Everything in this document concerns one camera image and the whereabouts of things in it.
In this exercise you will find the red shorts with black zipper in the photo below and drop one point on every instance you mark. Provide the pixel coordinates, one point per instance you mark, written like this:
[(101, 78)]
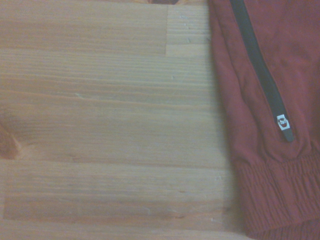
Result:
[(280, 75)]

